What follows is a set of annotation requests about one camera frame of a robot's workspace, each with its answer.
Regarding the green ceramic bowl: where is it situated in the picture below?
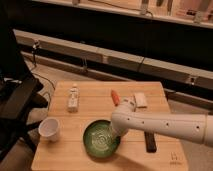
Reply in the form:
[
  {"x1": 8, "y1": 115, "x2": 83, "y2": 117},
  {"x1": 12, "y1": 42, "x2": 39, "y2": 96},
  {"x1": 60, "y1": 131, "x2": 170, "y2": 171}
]
[{"x1": 83, "y1": 120, "x2": 120, "y2": 158}]

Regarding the white tube bottle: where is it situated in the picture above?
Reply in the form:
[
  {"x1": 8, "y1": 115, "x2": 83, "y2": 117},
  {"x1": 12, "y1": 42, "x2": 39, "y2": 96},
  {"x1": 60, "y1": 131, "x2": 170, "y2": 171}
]
[{"x1": 67, "y1": 83, "x2": 79, "y2": 113}]

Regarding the black floor cable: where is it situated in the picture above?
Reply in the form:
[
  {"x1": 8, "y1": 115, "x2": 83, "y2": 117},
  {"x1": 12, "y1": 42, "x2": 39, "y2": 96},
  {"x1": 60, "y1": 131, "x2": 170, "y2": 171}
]
[{"x1": 23, "y1": 54, "x2": 57, "y2": 92}]

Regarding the black chair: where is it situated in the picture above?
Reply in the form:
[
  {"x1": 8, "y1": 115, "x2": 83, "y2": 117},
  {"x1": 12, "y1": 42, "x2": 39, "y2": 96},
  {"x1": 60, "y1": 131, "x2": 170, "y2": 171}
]
[{"x1": 0, "y1": 6, "x2": 48, "y2": 162}]

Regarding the black remote control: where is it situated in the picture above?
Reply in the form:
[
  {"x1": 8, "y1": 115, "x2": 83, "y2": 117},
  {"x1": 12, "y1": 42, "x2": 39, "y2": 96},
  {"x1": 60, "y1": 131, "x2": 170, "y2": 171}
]
[{"x1": 144, "y1": 132, "x2": 157, "y2": 153}]

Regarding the orange carrot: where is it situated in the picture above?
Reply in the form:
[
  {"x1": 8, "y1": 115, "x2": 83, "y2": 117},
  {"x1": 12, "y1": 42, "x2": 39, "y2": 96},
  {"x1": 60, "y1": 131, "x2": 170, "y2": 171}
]
[{"x1": 111, "y1": 90, "x2": 120, "y2": 106}]

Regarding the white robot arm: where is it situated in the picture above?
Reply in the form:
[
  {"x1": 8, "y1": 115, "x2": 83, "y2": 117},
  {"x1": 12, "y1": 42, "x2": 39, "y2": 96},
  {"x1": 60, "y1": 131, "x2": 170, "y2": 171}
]
[{"x1": 111, "y1": 99, "x2": 213, "y2": 147}]

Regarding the white rectangular block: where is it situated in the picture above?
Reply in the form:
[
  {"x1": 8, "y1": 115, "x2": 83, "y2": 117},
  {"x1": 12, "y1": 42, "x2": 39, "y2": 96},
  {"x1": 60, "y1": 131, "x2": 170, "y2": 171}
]
[{"x1": 134, "y1": 93, "x2": 147, "y2": 108}]

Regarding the white paper cup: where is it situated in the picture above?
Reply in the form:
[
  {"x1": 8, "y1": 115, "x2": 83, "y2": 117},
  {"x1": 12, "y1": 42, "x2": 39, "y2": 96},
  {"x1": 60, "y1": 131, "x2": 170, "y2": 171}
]
[{"x1": 38, "y1": 117, "x2": 60, "y2": 142}]

